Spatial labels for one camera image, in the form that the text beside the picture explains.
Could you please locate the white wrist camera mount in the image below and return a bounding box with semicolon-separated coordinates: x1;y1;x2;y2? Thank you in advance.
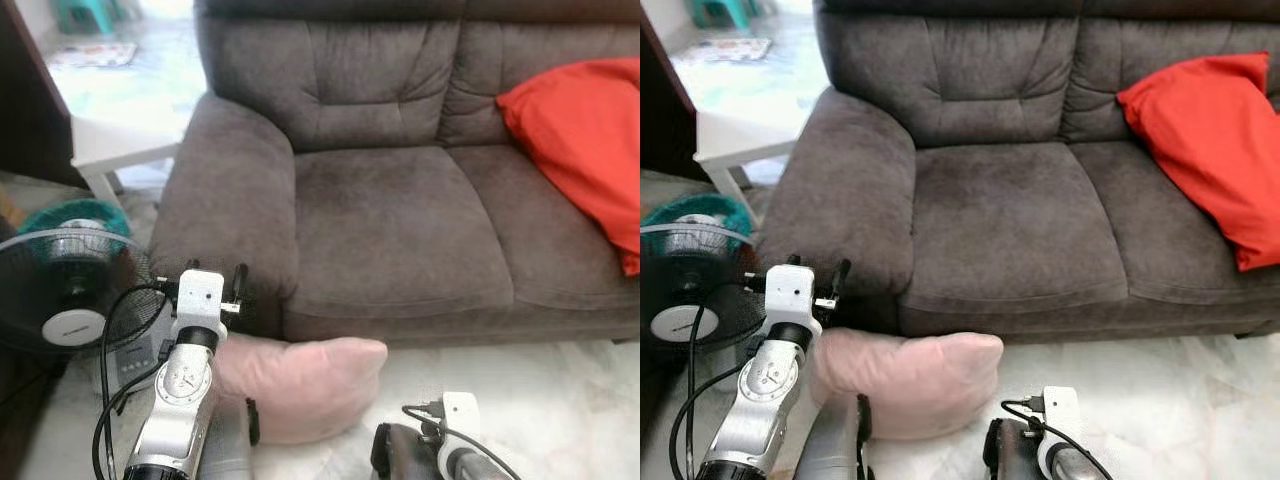
440;392;481;448
175;270;226;336
1040;385;1081;446
765;265;816;326

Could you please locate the dark grey fabric sofa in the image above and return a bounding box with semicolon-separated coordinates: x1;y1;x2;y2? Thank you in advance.
757;0;1280;346
150;0;641;346

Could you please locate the printed floor mat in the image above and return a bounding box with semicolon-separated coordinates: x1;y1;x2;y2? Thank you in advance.
48;42;138;69
683;38;773;65

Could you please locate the teal round plastic tub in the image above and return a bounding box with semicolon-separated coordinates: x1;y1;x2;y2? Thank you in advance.
18;198;133;241
640;193;753;236

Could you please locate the green plastic stool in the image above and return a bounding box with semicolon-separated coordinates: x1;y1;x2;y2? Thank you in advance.
690;0;751;31
55;0;131;36

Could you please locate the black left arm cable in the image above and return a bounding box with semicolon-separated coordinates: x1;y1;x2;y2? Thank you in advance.
92;280;181;480
668;272;771;480

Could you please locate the black floor fan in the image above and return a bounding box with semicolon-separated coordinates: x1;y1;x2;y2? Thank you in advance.
0;225;176;401
640;220;781;393

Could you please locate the dark brown cabinet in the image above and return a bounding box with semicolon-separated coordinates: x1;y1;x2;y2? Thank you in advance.
0;0;86;191
640;10;713;186

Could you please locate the pink pillow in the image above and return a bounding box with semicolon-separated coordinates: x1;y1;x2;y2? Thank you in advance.
812;327;1004;441
215;335;389;446

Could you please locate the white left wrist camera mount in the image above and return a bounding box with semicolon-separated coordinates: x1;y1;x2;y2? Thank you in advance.
765;265;816;326
175;270;226;336

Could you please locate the white side table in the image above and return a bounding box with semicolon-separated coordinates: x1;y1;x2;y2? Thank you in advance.
695;108;801;226
70;118;186;209

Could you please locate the silver robot left leg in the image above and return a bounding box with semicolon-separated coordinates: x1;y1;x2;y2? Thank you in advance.
795;393;873;480
198;395;261;480

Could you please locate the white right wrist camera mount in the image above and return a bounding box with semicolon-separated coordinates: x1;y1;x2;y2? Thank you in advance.
1040;385;1081;446
440;392;481;448

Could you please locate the red pillow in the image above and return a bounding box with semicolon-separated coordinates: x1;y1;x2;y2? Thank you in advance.
497;58;641;278
1117;52;1280;273

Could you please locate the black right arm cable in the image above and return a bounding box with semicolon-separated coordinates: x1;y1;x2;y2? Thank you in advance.
1002;398;1111;480
403;403;521;480

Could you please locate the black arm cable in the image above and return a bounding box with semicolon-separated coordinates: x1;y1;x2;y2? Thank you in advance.
668;272;771;480
1002;398;1111;480
403;403;521;480
92;280;181;480

